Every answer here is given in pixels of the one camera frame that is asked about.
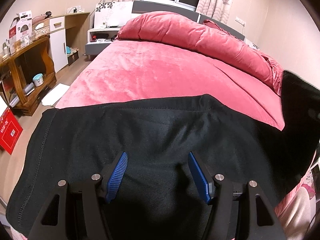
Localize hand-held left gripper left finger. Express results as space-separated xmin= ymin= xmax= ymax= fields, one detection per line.
xmin=27 ymin=151 xmax=129 ymax=240

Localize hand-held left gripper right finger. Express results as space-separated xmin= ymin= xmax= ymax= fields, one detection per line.
xmin=187 ymin=151 xmax=287 ymax=240

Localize black embroidered pants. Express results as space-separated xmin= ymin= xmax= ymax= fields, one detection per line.
xmin=5 ymin=70 xmax=320 ymax=240

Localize person's light pink clothing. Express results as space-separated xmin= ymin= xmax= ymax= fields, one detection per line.
xmin=274 ymin=180 xmax=318 ymax=240

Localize white floor mat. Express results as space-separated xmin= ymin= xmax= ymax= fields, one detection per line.
xmin=41 ymin=83 xmax=71 ymax=106

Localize pink bed sheet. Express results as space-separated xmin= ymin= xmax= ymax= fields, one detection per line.
xmin=54 ymin=39 xmax=286 ymax=132

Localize red cardboard box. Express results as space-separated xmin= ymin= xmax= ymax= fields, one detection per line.
xmin=0 ymin=106 xmax=23 ymax=155

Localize teal lidded pot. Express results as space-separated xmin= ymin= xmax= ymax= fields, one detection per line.
xmin=33 ymin=73 xmax=44 ymax=87

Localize white nightstand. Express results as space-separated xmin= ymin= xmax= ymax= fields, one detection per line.
xmin=85 ymin=27 xmax=121 ymax=61

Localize wooden desk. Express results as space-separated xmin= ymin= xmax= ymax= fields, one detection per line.
xmin=0 ymin=35 xmax=57 ymax=117

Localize white floral headboard panel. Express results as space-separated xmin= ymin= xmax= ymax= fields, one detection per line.
xmin=94 ymin=2 xmax=133 ymax=28
xmin=246 ymin=39 xmax=262 ymax=52

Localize pink folded duvet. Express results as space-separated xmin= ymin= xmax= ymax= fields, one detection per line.
xmin=117 ymin=11 xmax=280 ymax=93

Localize white and wood cabinet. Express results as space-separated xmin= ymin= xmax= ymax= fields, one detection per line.
xmin=48 ymin=12 xmax=91 ymax=73

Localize dark pink ruffled pillow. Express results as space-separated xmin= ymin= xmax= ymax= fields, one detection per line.
xmin=202 ymin=19 xmax=235 ymax=35

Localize woven tissue box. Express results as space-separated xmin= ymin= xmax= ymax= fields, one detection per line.
xmin=33 ymin=24 xmax=51 ymax=39

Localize grey headboard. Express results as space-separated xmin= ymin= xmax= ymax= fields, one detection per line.
xmin=132 ymin=0 xmax=246 ymax=42

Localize white and red box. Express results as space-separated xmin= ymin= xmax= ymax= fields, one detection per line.
xmin=8 ymin=10 xmax=34 ymax=48

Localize pink pouch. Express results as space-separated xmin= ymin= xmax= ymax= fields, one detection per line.
xmin=32 ymin=15 xmax=48 ymax=25

